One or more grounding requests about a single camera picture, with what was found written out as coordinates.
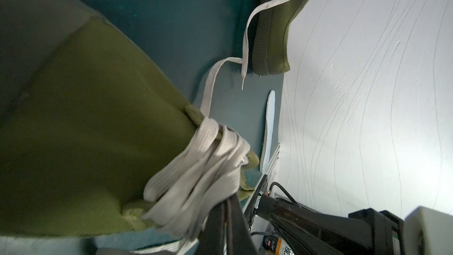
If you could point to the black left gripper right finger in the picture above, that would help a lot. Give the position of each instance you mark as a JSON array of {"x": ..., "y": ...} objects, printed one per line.
[{"x": 238, "y": 239}]

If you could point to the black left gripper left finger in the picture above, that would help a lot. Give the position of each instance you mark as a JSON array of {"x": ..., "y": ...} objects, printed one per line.
[{"x": 212, "y": 239}]

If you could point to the olive green shoe white laces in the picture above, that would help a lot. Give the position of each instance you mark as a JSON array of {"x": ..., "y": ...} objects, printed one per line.
[{"x": 96, "y": 140}]

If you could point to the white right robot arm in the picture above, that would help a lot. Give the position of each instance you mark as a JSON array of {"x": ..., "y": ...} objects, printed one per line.
[{"x": 298, "y": 230}]

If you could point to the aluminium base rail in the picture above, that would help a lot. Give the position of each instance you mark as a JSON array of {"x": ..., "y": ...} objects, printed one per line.
[{"x": 249, "y": 206}]

